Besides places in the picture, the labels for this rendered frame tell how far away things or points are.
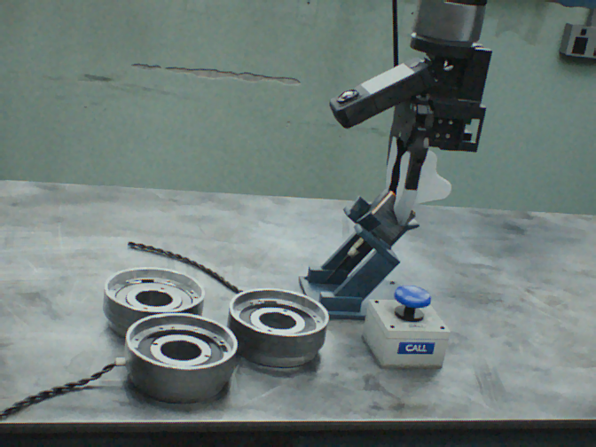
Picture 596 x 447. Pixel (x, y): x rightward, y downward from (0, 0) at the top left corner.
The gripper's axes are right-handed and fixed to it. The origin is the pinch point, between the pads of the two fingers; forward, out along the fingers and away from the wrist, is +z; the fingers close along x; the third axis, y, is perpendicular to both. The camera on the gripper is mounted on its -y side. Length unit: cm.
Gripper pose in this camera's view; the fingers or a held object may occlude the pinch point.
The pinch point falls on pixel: (393, 208)
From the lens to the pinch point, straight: 103.0
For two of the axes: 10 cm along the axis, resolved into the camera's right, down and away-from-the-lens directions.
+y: 9.8, 0.6, 2.1
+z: -1.4, 9.2, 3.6
